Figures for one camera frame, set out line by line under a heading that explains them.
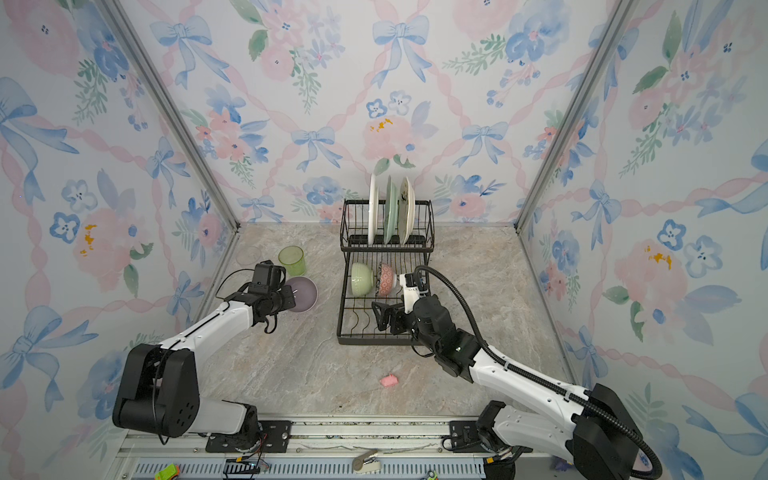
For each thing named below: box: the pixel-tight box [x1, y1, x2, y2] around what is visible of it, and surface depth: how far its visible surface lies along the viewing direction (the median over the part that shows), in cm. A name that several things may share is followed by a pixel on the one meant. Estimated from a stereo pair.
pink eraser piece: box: [380, 374, 398, 387], surface depth 83 cm
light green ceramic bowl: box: [351, 262, 374, 297], surface depth 94 cm
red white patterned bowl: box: [379, 262, 395, 297], surface depth 94 cm
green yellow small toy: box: [154, 463, 180, 480], surface depth 69 cm
